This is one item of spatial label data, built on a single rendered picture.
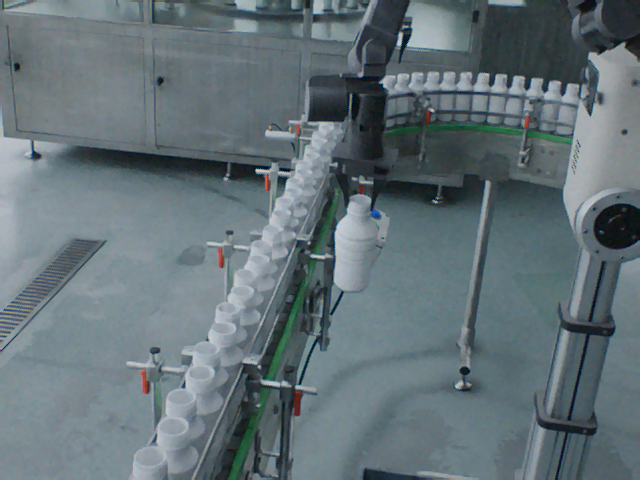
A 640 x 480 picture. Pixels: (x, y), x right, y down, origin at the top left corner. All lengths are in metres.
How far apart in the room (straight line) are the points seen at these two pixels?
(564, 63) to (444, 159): 3.76
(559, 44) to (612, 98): 4.98
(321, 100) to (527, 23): 5.32
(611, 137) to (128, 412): 1.99
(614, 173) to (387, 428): 1.59
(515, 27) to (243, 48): 2.50
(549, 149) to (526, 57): 3.68
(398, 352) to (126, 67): 2.47
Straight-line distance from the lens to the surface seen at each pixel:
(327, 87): 1.27
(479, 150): 2.95
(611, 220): 1.68
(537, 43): 6.56
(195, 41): 4.80
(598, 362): 1.89
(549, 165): 2.94
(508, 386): 3.31
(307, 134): 2.40
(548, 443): 1.99
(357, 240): 1.34
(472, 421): 3.08
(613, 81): 1.60
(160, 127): 5.00
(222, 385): 1.18
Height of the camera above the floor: 1.79
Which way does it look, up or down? 24 degrees down
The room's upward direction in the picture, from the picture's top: 4 degrees clockwise
